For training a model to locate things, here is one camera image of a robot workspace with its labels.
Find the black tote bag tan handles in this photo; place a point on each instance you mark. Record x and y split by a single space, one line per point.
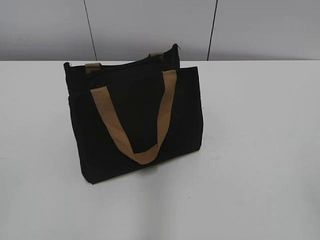
130 116

